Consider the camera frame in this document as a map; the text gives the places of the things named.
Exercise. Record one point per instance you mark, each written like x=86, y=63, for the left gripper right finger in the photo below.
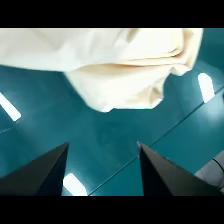
x=163, y=180

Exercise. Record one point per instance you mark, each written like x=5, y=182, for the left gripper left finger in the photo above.
x=40, y=176

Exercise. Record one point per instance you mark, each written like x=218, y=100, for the cream shirt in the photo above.
x=116, y=66

